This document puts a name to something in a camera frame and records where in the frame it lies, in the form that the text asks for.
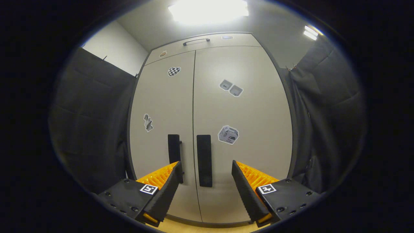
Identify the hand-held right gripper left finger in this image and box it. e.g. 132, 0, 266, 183
97, 161, 184, 227

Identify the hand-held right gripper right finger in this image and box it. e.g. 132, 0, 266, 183
231, 160, 321, 227

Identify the black cabinet door handle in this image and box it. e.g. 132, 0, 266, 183
197, 135, 213, 187
168, 134, 184, 184

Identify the grey shoe cabinet door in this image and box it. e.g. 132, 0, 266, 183
129, 50, 202, 222
193, 45, 293, 224

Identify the grey double-door shoe cabinet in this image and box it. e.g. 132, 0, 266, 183
125, 31, 300, 228

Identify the black backdrop cloth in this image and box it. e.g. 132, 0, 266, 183
49, 37, 367, 194

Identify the small twin ceiling light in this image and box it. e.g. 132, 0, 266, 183
303, 25, 319, 41

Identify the large ceiling light panel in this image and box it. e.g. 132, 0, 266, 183
168, 0, 249, 26

